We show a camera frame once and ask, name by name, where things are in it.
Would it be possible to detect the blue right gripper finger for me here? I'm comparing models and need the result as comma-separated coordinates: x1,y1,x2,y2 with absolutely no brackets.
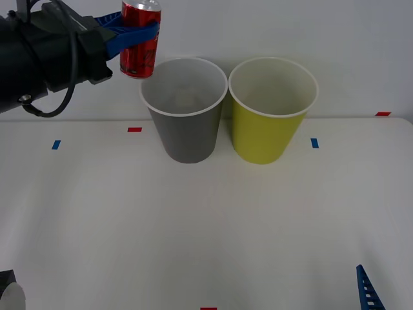
356,264,385,310

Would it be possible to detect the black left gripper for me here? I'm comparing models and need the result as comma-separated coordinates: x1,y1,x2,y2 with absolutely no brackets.
25,2,161,92

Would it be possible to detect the red drink can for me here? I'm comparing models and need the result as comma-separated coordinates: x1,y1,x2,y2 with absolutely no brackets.
119,0,163,80

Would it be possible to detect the grey plastic waste bin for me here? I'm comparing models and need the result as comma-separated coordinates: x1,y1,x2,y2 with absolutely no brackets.
139,57,228,164

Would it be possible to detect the yellow-green plastic waste bin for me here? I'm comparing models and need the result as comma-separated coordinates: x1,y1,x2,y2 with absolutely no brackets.
228,57,319,165

